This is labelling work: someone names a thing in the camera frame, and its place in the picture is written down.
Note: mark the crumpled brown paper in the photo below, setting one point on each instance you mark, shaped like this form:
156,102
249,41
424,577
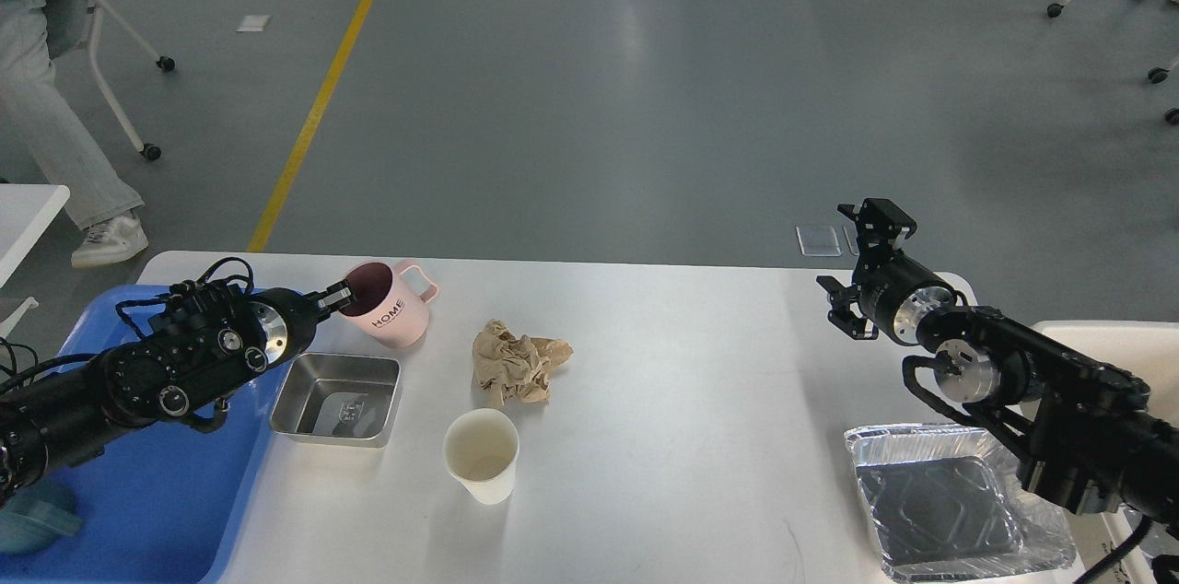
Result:
508,367

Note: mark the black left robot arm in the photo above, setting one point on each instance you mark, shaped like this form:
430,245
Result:
195,346

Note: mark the pink ribbed mug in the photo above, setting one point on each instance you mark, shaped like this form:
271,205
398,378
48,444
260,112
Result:
391,301

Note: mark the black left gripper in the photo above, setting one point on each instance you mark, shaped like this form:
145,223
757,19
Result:
281,322

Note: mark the grey office chair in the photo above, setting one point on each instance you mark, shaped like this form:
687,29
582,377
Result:
85,34

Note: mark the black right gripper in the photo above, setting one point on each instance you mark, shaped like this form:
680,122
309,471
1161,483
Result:
894,292

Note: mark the aluminium foil tray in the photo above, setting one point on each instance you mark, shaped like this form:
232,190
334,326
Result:
943,504

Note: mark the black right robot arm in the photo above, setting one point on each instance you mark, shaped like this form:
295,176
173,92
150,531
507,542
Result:
1079,427

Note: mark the stainless steel square dish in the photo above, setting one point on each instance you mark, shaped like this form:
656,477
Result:
338,400

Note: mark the white paper scrap on floor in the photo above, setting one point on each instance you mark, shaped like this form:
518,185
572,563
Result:
254,23

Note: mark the white waste bin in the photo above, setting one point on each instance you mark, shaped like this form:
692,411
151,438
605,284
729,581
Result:
1150,351

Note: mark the white paper cup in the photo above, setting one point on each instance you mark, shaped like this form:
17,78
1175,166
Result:
481,451

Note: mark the black caster wheel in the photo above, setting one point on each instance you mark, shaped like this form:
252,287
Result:
1157,75

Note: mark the white side table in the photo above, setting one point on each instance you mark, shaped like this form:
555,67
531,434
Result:
26,211

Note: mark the clear floor plate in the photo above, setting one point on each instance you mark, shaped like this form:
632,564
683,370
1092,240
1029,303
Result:
851,237
819,241

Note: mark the clear floor plate left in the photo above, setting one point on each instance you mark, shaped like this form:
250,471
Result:
819,241

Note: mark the blue plastic tray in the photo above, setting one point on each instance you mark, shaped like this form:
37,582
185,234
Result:
160,505

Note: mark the clear floor plate right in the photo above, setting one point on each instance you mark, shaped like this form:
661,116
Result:
851,237

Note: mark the teal mug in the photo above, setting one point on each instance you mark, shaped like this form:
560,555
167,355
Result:
37,516

